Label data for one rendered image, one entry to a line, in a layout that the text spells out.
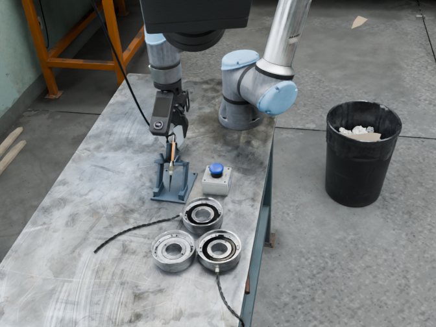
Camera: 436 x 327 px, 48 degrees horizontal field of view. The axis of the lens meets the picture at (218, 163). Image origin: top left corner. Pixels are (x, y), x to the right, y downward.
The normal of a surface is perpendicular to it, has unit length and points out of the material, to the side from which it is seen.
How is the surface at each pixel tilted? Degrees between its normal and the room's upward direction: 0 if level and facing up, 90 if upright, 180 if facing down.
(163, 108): 32
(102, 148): 0
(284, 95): 97
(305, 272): 0
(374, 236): 0
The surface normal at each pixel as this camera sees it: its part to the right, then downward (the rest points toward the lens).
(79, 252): -0.04, -0.77
